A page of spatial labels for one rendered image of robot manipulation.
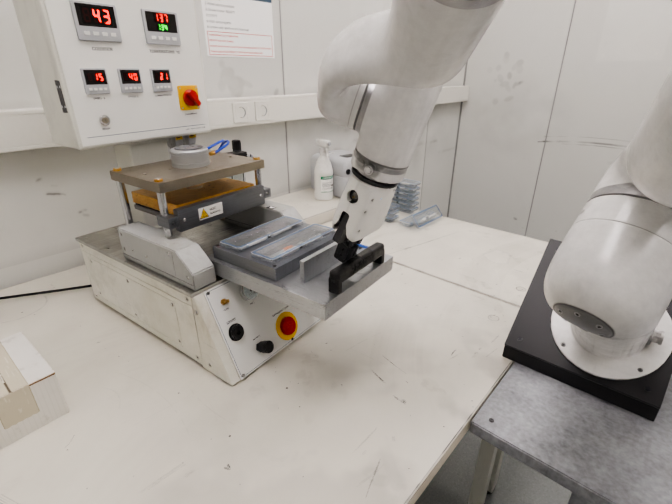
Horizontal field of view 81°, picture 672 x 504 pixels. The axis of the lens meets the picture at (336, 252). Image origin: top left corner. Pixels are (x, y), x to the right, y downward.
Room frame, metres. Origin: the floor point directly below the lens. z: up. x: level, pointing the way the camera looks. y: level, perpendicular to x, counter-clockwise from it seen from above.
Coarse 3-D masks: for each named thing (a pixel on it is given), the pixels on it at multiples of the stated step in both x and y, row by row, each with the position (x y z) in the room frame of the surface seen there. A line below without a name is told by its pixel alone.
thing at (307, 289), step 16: (208, 256) 0.69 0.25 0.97; (320, 256) 0.62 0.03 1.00; (384, 256) 0.69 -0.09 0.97; (224, 272) 0.66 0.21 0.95; (240, 272) 0.63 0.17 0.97; (304, 272) 0.59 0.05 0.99; (320, 272) 0.62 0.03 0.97; (368, 272) 0.63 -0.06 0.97; (384, 272) 0.67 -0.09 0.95; (256, 288) 0.61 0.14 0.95; (272, 288) 0.58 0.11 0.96; (288, 288) 0.57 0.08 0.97; (304, 288) 0.57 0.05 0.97; (320, 288) 0.57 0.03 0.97; (352, 288) 0.58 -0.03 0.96; (288, 304) 0.56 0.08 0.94; (304, 304) 0.54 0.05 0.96; (320, 304) 0.52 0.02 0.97; (336, 304) 0.54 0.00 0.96
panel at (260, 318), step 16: (224, 288) 0.67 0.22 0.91; (208, 304) 0.63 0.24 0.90; (224, 304) 0.64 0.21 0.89; (240, 304) 0.67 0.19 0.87; (256, 304) 0.70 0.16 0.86; (272, 304) 0.72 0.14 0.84; (224, 320) 0.63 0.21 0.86; (240, 320) 0.65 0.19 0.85; (256, 320) 0.68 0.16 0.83; (272, 320) 0.70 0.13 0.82; (304, 320) 0.76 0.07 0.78; (224, 336) 0.61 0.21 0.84; (256, 336) 0.66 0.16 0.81; (272, 336) 0.68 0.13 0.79; (288, 336) 0.71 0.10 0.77; (240, 352) 0.62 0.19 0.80; (256, 352) 0.64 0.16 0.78; (272, 352) 0.66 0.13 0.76; (240, 368) 0.60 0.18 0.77; (256, 368) 0.62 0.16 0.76
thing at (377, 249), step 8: (368, 248) 0.64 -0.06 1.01; (376, 248) 0.65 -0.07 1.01; (360, 256) 0.61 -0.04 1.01; (368, 256) 0.62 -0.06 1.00; (376, 256) 0.64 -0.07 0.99; (344, 264) 0.58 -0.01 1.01; (352, 264) 0.58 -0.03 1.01; (360, 264) 0.60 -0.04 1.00; (368, 264) 0.62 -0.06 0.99; (336, 272) 0.55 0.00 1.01; (344, 272) 0.56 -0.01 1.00; (352, 272) 0.58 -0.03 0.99; (336, 280) 0.55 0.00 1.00; (344, 280) 0.56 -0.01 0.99; (336, 288) 0.55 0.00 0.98
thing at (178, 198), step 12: (216, 180) 0.93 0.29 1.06; (228, 180) 0.93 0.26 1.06; (132, 192) 0.84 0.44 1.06; (144, 192) 0.83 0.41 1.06; (168, 192) 0.83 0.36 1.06; (180, 192) 0.83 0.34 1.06; (192, 192) 0.83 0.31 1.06; (204, 192) 0.83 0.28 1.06; (216, 192) 0.83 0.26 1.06; (228, 192) 0.84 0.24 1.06; (144, 204) 0.81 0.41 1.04; (156, 204) 0.78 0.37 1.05; (168, 204) 0.76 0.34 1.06; (180, 204) 0.75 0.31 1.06
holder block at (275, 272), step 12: (300, 228) 0.78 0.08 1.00; (324, 240) 0.71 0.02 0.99; (216, 252) 0.68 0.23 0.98; (228, 252) 0.66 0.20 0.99; (240, 252) 0.66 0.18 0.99; (300, 252) 0.66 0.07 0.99; (312, 252) 0.67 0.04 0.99; (240, 264) 0.64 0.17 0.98; (252, 264) 0.62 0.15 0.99; (264, 264) 0.61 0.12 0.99; (276, 264) 0.61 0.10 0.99; (288, 264) 0.62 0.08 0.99; (264, 276) 0.61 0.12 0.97; (276, 276) 0.59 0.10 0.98
